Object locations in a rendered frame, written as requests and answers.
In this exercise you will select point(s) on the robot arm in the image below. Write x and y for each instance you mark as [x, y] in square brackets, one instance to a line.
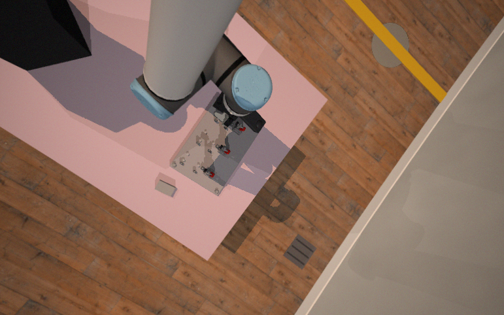
[182, 36]

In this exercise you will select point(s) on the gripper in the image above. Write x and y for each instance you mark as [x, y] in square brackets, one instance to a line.
[226, 117]

